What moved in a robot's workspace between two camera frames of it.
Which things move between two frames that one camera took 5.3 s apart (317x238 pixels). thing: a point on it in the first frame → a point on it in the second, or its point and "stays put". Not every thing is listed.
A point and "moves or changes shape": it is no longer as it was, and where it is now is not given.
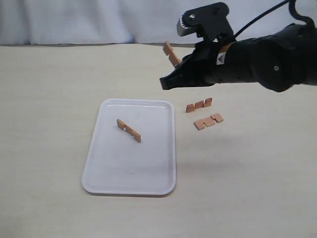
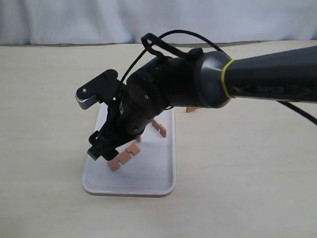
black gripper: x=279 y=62 → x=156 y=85
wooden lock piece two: x=169 y=50 moves or changes shape
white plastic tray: x=117 y=163 stays put
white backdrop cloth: x=74 y=22 stays put
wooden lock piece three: x=208 y=121 → x=124 y=157
